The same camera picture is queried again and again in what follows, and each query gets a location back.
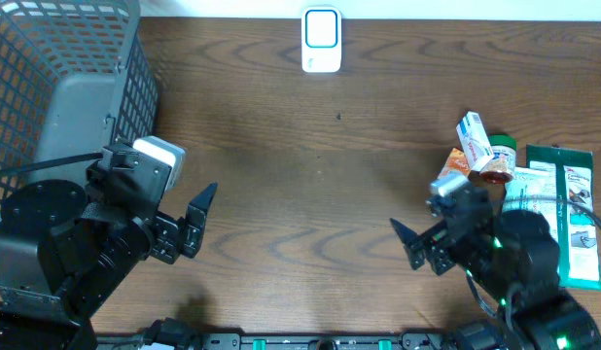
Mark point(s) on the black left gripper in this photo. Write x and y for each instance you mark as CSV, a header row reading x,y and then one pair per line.
x,y
169,237

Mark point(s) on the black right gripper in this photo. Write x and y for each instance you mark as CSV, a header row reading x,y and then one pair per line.
x,y
440,241

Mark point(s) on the orange small carton box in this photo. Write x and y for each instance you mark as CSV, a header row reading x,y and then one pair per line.
x,y
455,162

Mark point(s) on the green lid glass jar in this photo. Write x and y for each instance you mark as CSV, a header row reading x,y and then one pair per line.
x,y
500,169

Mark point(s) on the white Panadol medicine box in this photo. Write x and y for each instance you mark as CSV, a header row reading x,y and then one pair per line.
x,y
474,141

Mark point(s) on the teal white tissue pack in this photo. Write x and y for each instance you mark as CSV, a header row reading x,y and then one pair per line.
x,y
527,190

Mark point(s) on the green white wipes packet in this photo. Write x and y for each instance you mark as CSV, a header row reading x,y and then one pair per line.
x,y
570,200

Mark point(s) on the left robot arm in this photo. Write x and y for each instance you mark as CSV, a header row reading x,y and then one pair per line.
x,y
65,248

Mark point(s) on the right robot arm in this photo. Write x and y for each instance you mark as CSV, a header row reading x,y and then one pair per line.
x,y
510,261

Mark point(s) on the white barcode scanner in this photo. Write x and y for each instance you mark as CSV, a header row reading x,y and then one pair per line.
x,y
321,44

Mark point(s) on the grey plastic mesh basket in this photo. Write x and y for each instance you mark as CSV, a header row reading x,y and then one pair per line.
x,y
73,79

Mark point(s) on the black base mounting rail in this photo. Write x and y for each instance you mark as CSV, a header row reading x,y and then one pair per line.
x,y
173,334

